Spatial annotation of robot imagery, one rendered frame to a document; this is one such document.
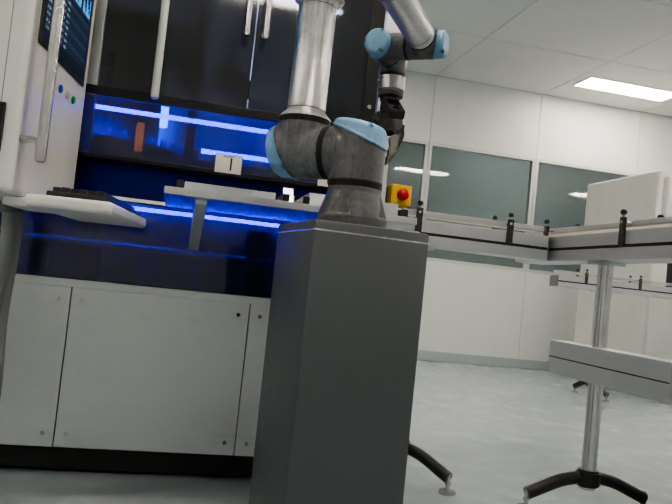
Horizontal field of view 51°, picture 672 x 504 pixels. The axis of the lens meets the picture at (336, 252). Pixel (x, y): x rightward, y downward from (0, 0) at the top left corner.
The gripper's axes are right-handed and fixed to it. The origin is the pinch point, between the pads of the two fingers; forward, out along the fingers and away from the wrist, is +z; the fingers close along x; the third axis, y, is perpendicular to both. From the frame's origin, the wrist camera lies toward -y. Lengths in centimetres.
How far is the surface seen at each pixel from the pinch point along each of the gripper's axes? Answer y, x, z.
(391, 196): 37.7, -13.9, 4.8
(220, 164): 38, 44, 2
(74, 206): -20, 78, 25
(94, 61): 38, 86, -25
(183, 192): -2, 55, 17
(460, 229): 49, -45, 12
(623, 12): 278, -253, -192
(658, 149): 499, -455, -153
